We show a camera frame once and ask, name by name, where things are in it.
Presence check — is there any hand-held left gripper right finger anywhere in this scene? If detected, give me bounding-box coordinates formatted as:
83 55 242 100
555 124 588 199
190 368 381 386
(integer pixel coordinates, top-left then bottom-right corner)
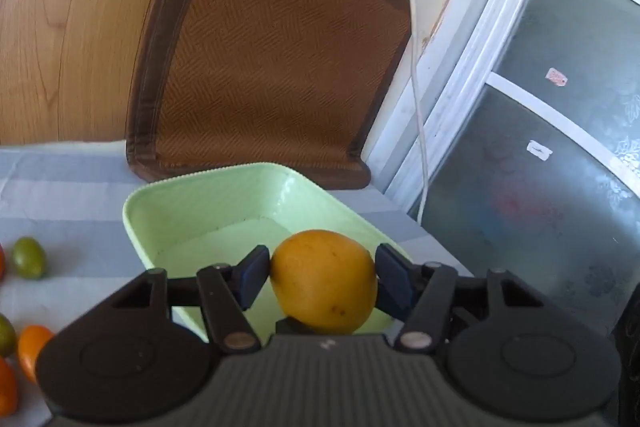
375 243 546 352

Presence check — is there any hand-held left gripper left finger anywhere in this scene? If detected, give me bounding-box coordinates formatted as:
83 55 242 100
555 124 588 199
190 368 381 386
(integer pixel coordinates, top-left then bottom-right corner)
107 244 273 354

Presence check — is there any yellow-orange lemon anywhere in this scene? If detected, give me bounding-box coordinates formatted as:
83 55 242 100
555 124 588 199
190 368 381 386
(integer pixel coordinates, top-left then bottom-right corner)
270 230 379 335

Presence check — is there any light green bowl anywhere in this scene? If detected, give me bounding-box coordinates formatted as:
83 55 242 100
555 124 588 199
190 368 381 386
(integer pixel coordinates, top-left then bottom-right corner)
122 162 416 343

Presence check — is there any small green fruit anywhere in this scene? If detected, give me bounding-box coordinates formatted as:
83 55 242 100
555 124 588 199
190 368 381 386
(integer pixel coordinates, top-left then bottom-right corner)
0 314 17 358
11 236 48 280

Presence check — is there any small orange fruit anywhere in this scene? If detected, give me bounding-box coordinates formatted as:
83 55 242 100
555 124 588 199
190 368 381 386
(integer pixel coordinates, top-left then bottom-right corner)
18 325 55 383
0 358 20 418

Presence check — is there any striped grey tablecloth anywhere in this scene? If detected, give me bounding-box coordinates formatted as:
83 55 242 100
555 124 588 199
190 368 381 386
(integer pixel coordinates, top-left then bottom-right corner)
0 139 476 427

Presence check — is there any brown woven mat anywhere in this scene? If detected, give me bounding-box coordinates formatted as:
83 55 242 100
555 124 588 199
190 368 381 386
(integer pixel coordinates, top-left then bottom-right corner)
125 0 413 190

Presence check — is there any wooden board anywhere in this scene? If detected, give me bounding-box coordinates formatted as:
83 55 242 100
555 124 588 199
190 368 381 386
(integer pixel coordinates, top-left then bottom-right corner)
0 0 190 146

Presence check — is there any white cable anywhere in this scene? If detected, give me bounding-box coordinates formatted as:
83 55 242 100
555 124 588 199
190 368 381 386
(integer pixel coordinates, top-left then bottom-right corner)
401 0 432 224

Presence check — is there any white window frame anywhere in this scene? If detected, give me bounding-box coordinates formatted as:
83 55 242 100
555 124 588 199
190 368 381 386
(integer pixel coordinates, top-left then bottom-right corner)
385 0 640 218

